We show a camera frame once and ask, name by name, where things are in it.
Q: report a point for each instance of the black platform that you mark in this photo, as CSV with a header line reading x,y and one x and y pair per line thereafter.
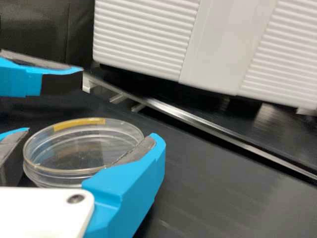
x,y
280,134

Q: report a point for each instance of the petri dish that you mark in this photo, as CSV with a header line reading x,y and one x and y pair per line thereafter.
x,y
74,151

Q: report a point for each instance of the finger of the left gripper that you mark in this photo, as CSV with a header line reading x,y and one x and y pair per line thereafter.
x,y
22,79

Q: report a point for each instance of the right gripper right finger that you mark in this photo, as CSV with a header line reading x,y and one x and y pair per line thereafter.
x,y
128,183

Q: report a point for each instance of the white incubator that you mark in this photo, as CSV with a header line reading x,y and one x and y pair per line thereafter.
x,y
158,39

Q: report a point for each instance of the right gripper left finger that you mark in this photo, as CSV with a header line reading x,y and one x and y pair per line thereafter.
x,y
10,153

